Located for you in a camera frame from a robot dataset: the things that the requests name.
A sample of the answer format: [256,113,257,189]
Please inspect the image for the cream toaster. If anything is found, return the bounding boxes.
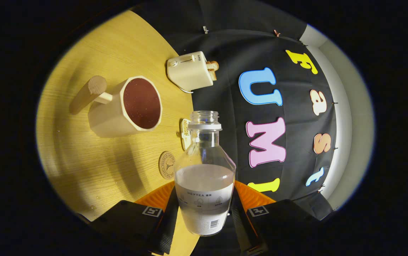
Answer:
[167,51,214,92]

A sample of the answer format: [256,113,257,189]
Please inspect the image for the beige cup with wooden handle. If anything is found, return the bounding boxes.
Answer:
[69,75,163,138]

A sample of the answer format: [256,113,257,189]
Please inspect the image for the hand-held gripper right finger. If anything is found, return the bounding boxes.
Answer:
[230,180,321,256]

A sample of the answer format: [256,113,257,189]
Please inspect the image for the wooden table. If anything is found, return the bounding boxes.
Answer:
[36,10,200,256]

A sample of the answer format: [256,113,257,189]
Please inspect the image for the clear juice bottle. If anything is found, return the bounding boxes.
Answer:
[173,111,237,237]

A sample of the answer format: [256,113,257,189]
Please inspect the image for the round wooden coaster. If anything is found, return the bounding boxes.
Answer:
[158,151,176,180]

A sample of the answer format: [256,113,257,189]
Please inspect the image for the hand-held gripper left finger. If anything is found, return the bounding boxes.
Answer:
[78,181,179,256]

